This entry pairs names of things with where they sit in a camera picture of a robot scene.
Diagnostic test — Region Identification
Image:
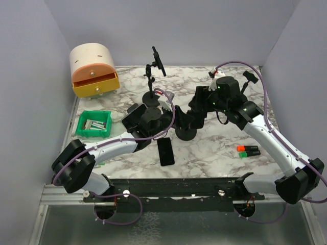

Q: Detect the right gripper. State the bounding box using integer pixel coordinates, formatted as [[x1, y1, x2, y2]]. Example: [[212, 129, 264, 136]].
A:
[[189, 85, 229, 114]]

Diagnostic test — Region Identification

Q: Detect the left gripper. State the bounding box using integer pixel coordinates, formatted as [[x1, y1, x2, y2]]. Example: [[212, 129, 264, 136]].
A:
[[150, 103, 195, 138]]

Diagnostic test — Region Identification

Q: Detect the grey black phone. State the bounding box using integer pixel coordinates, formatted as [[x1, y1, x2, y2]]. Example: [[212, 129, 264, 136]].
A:
[[157, 137, 175, 166]]

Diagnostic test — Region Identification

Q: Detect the black phone stand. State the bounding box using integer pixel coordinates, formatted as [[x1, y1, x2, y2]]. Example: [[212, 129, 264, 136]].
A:
[[241, 71, 259, 95]]

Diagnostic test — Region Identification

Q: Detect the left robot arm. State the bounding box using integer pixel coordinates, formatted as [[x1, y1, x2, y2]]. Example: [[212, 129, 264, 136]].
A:
[[52, 104, 195, 202]]

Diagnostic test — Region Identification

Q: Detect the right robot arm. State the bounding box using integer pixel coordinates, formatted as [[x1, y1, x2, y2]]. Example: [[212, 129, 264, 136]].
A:
[[188, 76, 324, 204]]

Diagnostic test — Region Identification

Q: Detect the black phone on brown stand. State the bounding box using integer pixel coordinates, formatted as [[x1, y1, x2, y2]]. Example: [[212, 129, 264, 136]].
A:
[[121, 104, 147, 131]]

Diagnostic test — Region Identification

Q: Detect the black phone back left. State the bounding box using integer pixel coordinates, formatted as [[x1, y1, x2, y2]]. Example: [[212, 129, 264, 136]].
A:
[[152, 46, 167, 77]]

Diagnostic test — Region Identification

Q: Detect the yellow lower drawer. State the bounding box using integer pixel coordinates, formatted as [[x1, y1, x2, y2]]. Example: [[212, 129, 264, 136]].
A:
[[73, 73, 120, 98]]

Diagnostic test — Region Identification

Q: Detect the green plastic bin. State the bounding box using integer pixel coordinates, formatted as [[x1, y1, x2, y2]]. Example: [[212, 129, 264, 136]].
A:
[[75, 111, 112, 138]]

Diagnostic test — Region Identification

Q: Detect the orange upper drawer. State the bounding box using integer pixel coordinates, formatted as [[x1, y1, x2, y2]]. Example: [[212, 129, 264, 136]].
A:
[[72, 63, 118, 88]]

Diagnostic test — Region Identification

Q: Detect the beige drawer cabinet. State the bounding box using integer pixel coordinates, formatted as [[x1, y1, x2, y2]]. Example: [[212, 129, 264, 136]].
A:
[[69, 43, 115, 75]]

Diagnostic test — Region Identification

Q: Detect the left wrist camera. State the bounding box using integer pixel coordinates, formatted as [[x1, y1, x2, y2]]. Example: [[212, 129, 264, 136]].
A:
[[158, 91, 175, 111]]

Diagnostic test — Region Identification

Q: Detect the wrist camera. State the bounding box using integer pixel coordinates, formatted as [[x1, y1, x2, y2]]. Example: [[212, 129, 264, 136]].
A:
[[158, 91, 175, 111], [208, 68, 226, 91]]

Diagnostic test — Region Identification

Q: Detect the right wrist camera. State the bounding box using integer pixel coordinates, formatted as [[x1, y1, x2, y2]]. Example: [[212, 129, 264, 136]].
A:
[[208, 68, 226, 91]]

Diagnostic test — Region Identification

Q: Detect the black front rail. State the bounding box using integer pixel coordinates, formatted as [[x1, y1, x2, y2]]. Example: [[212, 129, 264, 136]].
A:
[[83, 177, 264, 213]]

